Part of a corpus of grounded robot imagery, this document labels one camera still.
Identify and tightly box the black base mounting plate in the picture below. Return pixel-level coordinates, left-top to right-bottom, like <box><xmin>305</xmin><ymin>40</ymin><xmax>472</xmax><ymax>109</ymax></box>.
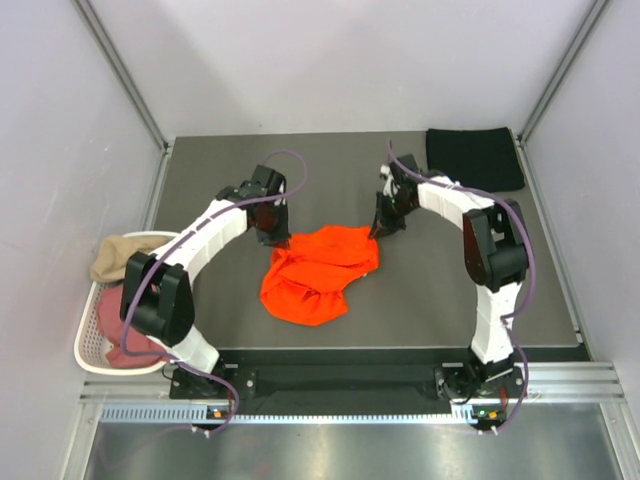
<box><xmin>168</xmin><ymin>348</ymin><xmax>527</xmax><ymax>414</ymax></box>

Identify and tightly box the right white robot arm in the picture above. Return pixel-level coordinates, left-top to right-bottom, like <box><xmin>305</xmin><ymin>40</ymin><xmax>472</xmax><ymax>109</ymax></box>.
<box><xmin>369</xmin><ymin>154</ymin><xmax>532</xmax><ymax>396</ymax></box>

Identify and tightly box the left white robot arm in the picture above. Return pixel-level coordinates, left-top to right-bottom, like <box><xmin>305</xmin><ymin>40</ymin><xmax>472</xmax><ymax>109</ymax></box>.
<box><xmin>120</xmin><ymin>165</ymin><xmax>290</xmax><ymax>397</ymax></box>

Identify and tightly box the pink t shirt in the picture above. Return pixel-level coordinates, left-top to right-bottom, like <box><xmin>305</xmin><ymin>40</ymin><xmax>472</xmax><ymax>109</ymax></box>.
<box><xmin>97</xmin><ymin>285</ymin><xmax>165</xmax><ymax>369</ymax></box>

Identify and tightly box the slotted cable duct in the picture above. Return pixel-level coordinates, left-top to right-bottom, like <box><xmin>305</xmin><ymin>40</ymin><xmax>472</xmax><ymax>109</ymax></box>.
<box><xmin>100</xmin><ymin>404</ymin><xmax>499</xmax><ymax>425</ymax></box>

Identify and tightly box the folded black t shirt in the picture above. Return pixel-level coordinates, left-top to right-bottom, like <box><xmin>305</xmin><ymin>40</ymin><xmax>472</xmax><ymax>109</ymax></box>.
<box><xmin>425</xmin><ymin>127</ymin><xmax>525</xmax><ymax>193</ymax></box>

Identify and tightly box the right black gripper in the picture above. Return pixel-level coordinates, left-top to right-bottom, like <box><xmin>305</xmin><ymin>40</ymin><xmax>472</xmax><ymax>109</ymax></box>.
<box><xmin>368</xmin><ymin>190</ymin><xmax>417</xmax><ymax>240</ymax></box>

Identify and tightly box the orange t shirt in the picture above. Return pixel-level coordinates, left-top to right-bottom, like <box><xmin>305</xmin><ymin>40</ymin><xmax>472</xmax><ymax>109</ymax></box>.
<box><xmin>260</xmin><ymin>225</ymin><xmax>380</xmax><ymax>327</ymax></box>

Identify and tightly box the white laundry basket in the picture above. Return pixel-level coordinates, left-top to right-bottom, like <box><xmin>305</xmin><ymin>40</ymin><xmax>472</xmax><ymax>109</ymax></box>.
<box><xmin>74</xmin><ymin>231</ymin><xmax>176</xmax><ymax>376</ymax></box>

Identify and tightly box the beige t shirt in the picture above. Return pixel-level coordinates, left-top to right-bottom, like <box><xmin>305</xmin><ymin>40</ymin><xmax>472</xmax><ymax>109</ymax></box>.
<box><xmin>89</xmin><ymin>234</ymin><xmax>171</xmax><ymax>283</ymax></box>

